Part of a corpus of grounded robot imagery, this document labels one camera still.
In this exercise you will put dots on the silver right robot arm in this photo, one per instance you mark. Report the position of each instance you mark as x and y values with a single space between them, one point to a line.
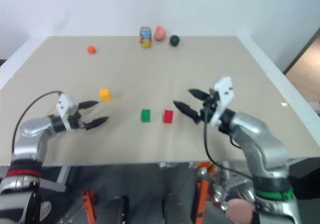
262 144

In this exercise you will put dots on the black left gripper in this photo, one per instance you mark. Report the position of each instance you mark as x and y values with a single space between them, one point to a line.
75 119

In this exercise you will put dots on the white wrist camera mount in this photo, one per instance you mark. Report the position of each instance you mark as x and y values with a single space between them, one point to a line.
225 89
64 101

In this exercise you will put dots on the colourful drink can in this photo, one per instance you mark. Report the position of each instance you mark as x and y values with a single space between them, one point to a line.
146 37

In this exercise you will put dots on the pink peach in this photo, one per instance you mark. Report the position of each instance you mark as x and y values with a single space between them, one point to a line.
160 34

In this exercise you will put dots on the small orange ball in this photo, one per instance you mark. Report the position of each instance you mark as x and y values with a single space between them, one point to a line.
91 50

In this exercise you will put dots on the short orange clamp stand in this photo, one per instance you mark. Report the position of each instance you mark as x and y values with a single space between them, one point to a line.
89 206

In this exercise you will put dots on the dark green ball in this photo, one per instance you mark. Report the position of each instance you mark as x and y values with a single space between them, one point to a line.
174 40

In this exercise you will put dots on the pink round object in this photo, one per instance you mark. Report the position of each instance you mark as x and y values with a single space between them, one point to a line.
241 211

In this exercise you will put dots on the white table leg bracket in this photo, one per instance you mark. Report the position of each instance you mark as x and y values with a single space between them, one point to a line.
53 181

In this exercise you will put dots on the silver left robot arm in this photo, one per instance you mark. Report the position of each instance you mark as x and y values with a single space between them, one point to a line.
27 144

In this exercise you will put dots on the tall orange clamp stand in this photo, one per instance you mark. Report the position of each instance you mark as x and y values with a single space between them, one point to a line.
203 196

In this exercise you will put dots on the green cube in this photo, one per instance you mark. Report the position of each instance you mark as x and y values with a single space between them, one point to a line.
146 115

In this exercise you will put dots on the red cube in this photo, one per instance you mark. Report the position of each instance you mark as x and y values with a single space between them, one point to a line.
168 116

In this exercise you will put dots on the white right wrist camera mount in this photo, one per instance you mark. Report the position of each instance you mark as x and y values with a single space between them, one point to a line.
225 89

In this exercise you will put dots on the yellow cube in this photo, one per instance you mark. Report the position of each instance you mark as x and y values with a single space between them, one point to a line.
105 95

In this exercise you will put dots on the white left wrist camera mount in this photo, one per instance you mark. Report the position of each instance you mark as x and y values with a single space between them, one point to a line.
64 101

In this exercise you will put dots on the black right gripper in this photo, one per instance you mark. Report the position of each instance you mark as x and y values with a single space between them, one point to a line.
210 105

